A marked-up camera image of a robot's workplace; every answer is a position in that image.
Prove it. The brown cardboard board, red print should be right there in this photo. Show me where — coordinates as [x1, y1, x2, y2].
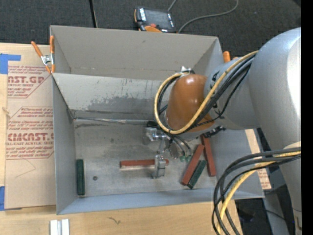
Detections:
[0, 42, 58, 212]

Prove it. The red-brown flat block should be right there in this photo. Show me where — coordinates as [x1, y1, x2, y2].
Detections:
[180, 144, 205, 186]
[119, 159, 170, 170]
[200, 134, 217, 177]

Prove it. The grey metal bin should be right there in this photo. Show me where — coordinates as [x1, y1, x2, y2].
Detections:
[49, 25, 265, 215]

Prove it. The black cylinder on white bracket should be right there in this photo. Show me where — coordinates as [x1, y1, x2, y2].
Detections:
[204, 126, 226, 139]

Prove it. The dark green flat block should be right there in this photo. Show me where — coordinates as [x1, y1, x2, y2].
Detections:
[75, 159, 86, 197]
[187, 160, 208, 190]

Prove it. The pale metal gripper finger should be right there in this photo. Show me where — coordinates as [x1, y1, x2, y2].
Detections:
[142, 127, 159, 146]
[151, 154, 167, 180]

